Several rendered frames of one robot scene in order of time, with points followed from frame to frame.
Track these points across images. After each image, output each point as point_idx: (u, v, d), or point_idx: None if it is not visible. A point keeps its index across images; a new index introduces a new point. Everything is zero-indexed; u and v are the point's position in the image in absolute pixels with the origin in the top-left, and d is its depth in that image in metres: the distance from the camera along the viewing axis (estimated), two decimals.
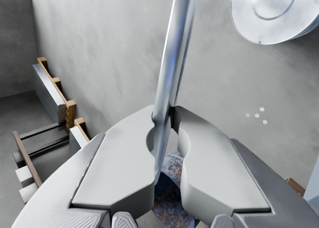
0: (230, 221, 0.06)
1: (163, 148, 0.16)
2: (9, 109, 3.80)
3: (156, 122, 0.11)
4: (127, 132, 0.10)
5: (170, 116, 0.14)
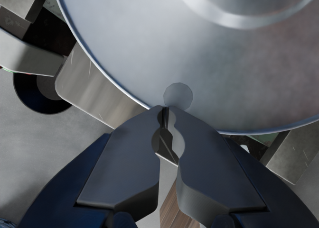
0: (230, 221, 0.06)
1: (180, 91, 0.15)
2: None
3: (235, 134, 0.15)
4: (133, 132, 0.10)
5: (164, 116, 0.14)
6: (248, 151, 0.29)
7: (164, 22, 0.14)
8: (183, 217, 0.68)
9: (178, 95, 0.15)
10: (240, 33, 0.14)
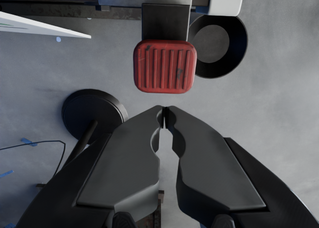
0: (230, 221, 0.06)
1: None
2: None
3: None
4: (132, 132, 0.10)
5: (164, 116, 0.14)
6: None
7: None
8: None
9: None
10: None
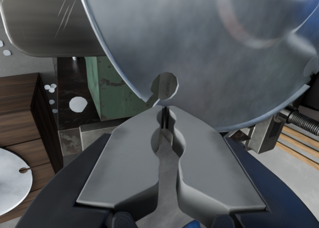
0: (230, 221, 0.06)
1: None
2: None
3: None
4: (132, 132, 0.10)
5: (164, 116, 0.14)
6: (83, 109, 0.26)
7: None
8: None
9: None
10: None
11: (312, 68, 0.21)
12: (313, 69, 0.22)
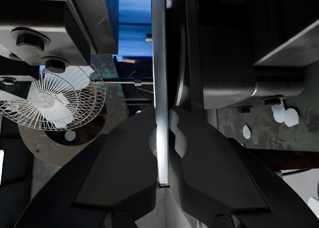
0: (230, 221, 0.06)
1: None
2: None
3: None
4: (130, 132, 0.10)
5: None
6: None
7: None
8: None
9: None
10: None
11: None
12: None
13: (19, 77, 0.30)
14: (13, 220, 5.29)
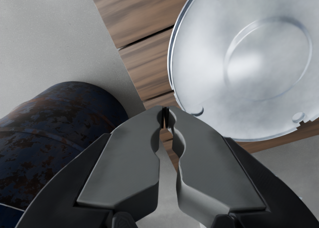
0: (230, 221, 0.06)
1: None
2: None
3: None
4: (132, 132, 0.10)
5: (164, 116, 0.14)
6: None
7: None
8: None
9: None
10: (302, 20, 0.26)
11: None
12: None
13: None
14: None
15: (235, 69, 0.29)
